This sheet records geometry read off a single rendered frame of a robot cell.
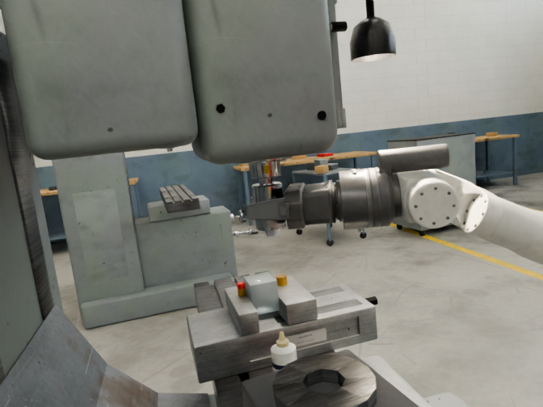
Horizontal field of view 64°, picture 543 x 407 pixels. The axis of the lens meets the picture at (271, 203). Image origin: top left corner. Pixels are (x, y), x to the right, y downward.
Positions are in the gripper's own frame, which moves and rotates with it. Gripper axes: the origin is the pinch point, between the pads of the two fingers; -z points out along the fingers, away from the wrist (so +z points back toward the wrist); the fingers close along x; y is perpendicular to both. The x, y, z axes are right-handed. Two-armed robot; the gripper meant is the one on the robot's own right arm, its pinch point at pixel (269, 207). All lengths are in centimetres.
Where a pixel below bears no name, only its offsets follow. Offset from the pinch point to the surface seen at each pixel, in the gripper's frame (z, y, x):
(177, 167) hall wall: -238, 25, -604
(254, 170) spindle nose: -1.1, -6.0, 2.1
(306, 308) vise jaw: 3.1, 21.1, -9.7
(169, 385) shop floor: -92, 122, -148
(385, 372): 16.9, 38.7, -16.9
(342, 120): 12.3, -11.8, -2.7
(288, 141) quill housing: 4.8, -9.8, 8.7
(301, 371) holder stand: 5.8, 10.5, 28.6
